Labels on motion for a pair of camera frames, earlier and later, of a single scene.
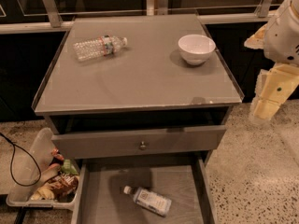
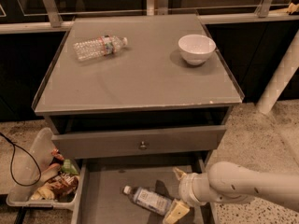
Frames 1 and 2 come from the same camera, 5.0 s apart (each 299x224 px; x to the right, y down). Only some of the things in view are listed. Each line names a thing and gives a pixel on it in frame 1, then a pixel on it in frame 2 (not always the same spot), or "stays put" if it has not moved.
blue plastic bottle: (149, 201) stays put
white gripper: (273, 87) -> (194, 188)
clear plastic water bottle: (99, 48) stays put
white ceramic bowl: (195, 49) stays put
